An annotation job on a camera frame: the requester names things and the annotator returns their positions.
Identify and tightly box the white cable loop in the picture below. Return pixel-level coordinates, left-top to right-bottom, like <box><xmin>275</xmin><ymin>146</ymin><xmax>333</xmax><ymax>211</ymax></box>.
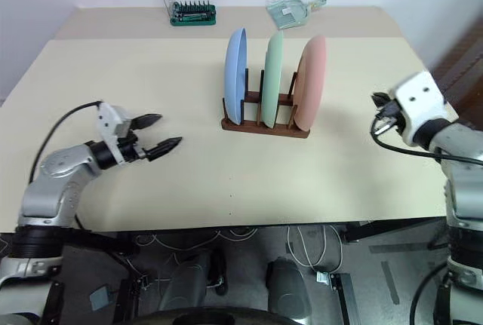
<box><xmin>285</xmin><ymin>224</ymin><xmax>345</xmax><ymax>275</ymax></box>

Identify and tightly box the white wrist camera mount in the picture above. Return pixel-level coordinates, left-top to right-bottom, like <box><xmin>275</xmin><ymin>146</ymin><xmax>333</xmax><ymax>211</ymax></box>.
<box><xmin>388</xmin><ymin>71</ymin><xmax>460</xmax><ymax>147</ymax></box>
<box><xmin>94</xmin><ymin>103</ymin><xmax>134</xmax><ymax>166</ymax></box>

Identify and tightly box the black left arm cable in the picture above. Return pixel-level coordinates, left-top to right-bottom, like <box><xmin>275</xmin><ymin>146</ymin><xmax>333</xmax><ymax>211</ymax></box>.
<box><xmin>29</xmin><ymin>100</ymin><xmax>103</xmax><ymax>185</ymax></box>

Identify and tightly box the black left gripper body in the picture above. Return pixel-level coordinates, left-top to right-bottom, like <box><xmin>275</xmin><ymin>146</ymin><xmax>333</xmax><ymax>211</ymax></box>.
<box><xmin>117</xmin><ymin>116</ymin><xmax>149</xmax><ymax>163</ymax></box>

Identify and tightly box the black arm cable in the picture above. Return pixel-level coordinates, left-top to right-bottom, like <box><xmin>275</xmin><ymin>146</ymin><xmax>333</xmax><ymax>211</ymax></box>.
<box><xmin>29</xmin><ymin>100</ymin><xmax>103</xmax><ymax>185</ymax></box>
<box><xmin>371</xmin><ymin>112</ymin><xmax>483</xmax><ymax>167</ymax></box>

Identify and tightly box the blue plate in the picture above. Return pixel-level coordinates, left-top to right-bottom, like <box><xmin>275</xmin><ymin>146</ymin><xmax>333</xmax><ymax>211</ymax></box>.
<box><xmin>223</xmin><ymin>27</ymin><xmax>250</xmax><ymax>124</ymax></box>

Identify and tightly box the grey-blue square pad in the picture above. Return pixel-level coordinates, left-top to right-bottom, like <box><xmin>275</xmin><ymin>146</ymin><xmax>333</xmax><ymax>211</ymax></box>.
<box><xmin>89</xmin><ymin>288</ymin><xmax>111</xmax><ymax>311</ymax></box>

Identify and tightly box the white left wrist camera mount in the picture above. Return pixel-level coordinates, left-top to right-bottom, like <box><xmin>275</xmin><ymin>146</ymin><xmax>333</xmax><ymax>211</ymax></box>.
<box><xmin>94</xmin><ymin>103</ymin><xmax>134</xmax><ymax>166</ymax></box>

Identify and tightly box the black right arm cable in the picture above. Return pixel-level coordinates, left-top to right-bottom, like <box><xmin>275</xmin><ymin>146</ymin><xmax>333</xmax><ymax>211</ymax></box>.
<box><xmin>371</xmin><ymin>112</ymin><xmax>483</xmax><ymax>167</ymax></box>

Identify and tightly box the dark rounded grey shape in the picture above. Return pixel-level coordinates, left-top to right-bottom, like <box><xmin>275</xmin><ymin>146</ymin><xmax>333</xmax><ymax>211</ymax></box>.
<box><xmin>158</xmin><ymin>251</ymin><xmax>211</xmax><ymax>313</ymax></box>
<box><xmin>266</xmin><ymin>256</ymin><xmax>312</xmax><ymax>318</ymax></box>

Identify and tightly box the black table leg with bracket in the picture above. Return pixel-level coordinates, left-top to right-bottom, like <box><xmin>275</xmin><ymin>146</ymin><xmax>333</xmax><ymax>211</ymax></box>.
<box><xmin>315</xmin><ymin>270</ymin><xmax>364</xmax><ymax>325</ymax></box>

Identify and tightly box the thin white cable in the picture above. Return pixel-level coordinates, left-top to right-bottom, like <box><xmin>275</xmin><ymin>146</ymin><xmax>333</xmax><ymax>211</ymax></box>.
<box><xmin>134</xmin><ymin>226</ymin><xmax>258</xmax><ymax>251</ymax></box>

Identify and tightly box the green screwdriver bit set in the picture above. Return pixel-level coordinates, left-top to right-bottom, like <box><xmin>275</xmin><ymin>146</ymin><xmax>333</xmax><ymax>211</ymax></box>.
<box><xmin>169</xmin><ymin>0</ymin><xmax>217</xmax><ymax>27</ymax></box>

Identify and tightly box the red plate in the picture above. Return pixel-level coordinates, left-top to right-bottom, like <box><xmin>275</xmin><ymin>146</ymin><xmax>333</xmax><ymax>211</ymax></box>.
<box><xmin>293</xmin><ymin>35</ymin><xmax>327</xmax><ymax>133</ymax></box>

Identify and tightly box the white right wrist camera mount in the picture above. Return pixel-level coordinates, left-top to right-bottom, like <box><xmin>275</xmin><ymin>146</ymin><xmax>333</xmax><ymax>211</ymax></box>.
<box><xmin>388</xmin><ymin>71</ymin><xmax>460</xmax><ymax>147</ymax></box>

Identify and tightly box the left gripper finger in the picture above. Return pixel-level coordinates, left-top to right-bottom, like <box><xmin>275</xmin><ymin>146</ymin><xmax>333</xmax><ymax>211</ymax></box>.
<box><xmin>144</xmin><ymin>136</ymin><xmax>184</xmax><ymax>162</ymax></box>
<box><xmin>134</xmin><ymin>113</ymin><xmax>164</xmax><ymax>130</ymax></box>

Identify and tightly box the brown wooden dish rack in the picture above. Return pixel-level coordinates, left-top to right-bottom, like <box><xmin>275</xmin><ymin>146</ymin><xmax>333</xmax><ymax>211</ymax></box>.
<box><xmin>220</xmin><ymin>68</ymin><xmax>311</xmax><ymax>140</ymax></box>

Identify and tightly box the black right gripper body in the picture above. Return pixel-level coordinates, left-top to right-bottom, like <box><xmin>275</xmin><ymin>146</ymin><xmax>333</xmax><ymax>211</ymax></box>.
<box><xmin>371</xmin><ymin>90</ymin><xmax>405</xmax><ymax>134</ymax></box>

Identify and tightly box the green plate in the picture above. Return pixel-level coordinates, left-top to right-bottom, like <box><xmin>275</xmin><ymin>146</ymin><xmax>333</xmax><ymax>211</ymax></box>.
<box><xmin>263</xmin><ymin>30</ymin><xmax>285</xmax><ymax>129</ymax></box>

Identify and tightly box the black table frame beam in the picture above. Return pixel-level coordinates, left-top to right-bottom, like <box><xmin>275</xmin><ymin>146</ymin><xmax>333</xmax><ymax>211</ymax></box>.
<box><xmin>60</xmin><ymin>231</ymin><xmax>141</xmax><ymax>266</ymax></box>

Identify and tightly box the translucent green dustpan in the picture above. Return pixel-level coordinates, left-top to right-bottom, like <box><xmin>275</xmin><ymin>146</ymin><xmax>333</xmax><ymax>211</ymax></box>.
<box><xmin>266</xmin><ymin>0</ymin><xmax>328</xmax><ymax>31</ymax></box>

